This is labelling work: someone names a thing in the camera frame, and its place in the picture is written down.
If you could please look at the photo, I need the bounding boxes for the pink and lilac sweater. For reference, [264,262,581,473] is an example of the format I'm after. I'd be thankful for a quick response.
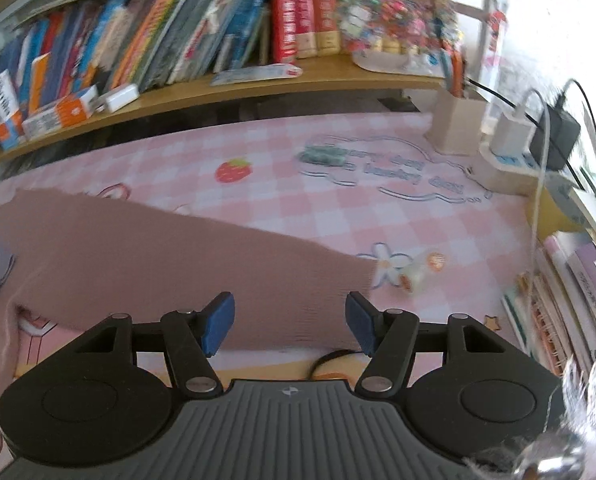
[0,187,383,480]

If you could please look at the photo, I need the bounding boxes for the white charger plug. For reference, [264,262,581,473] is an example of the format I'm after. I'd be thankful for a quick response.
[490,110,536,157]

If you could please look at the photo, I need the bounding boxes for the beige pen holder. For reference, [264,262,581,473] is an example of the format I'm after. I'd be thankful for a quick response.
[425,88,487,156]

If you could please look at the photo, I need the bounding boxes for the wooden curved bookshelf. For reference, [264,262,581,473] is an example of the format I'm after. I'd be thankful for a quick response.
[0,0,440,163]

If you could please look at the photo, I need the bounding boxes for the white power strip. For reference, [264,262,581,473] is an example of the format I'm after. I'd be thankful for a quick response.
[472,142,569,196]

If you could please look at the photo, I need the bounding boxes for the colourful sticker bag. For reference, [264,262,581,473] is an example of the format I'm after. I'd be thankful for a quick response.
[336,0,461,76]

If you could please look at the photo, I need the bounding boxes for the orange white flat box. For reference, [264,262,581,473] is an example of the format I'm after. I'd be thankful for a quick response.
[22,86,98,139]

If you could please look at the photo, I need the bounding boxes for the black power adapter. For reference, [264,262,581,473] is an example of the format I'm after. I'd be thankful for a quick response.
[529,105,581,171]

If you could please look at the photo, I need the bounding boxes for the red thick dictionary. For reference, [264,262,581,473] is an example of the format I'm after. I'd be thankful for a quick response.
[271,0,297,63]

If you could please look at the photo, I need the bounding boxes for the pink checkered table mat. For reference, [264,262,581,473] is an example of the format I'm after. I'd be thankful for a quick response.
[0,109,544,480]

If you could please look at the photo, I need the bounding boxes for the small white box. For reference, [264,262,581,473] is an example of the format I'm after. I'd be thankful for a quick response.
[100,84,140,113]

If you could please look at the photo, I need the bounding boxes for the white blue orange box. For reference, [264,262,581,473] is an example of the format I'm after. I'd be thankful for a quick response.
[0,70,25,151]

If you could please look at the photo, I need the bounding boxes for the stack of notebooks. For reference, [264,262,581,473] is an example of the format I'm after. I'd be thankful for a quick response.
[502,170,596,375]

